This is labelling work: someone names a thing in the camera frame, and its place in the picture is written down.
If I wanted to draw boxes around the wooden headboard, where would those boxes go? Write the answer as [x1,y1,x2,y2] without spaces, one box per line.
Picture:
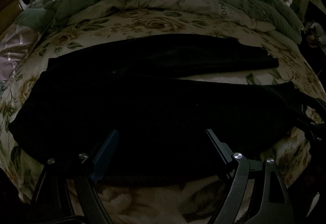
[0,0,23,33]

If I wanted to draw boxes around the purple patterned pillow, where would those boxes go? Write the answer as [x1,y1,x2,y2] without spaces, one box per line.
[1,24,41,83]

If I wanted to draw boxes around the black pants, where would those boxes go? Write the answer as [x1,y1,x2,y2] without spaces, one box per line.
[9,34,302,187]

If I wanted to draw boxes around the floral bed sheet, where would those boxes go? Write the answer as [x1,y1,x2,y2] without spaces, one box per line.
[1,10,325,223]

